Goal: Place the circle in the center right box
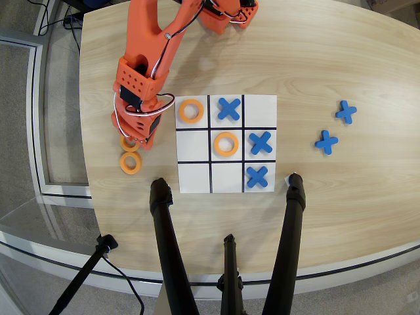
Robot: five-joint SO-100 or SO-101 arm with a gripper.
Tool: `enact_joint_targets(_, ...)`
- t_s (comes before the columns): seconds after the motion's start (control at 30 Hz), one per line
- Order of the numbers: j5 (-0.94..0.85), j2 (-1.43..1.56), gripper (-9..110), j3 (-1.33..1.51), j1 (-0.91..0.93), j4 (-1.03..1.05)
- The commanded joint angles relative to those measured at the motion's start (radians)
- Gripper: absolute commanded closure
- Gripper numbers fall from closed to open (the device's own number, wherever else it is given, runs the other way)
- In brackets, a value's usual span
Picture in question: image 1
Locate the white tic-tac-toe board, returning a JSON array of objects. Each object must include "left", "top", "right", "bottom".
[{"left": 175, "top": 94, "right": 278, "bottom": 194}]

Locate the blue foam cross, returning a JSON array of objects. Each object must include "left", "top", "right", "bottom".
[
  {"left": 217, "top": 97, "right": 242, "bottom": 121},
  {"left": 335, "top": 100, "right": 358, "bottom": 125},
  {"left": 249, "top": 131, "right": 274, "bottom": 156},
  {"left": 314, "top": 129, "right": 339, "bottom": 156},
  {"left": 245, "top": 165, "right": 269, "bottom": 189}
]

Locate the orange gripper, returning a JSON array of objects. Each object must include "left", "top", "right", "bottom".
[{"left": 111, "top": 90, "right": 163, "bottom": 152}]

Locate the thin black floor cable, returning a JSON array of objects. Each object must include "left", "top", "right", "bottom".
[{"left": 32, "top": 0, "right": 66, "bottom": 37}]

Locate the dark furniture leg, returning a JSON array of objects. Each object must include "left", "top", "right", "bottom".
[{"left": 60, "top": 0, "right": 112, "bottom": 14}]

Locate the orange robot base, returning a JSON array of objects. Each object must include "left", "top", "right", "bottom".
[{"left": 196, "top": 0, "right": 260, "bottom": 35}]

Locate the orange foam ring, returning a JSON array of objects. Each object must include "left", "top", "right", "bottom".
[
  {"left": 119, "top": 151, "right": 143, "bottom": 175},
  {"left": 120, "top": 135, "right": 142, "bottom": 153},
  {"left": 213, "top": 131, "right": 240, "bottom": 157},
  {"left": 178, "top": 99, "right": 205, "bottom": 125}
]

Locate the grey metal floor frame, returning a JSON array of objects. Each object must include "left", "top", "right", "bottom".
[{"left": 0, "top": 28, "right": 96, "bottom": 209}]

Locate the white servo cable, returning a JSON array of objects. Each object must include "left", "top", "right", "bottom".
[{"left": 113, "top": 93, "right": 176, "bottom": 138}]

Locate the short black tripod leg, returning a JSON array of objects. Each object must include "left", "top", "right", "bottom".
[{"left": 216, "top": 233, "right": 245, "bottom": 315}]

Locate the thin black stand pole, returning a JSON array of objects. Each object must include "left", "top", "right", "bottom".
[{"left": 48, "top": 234, "right": 119, "bottom": 315}]

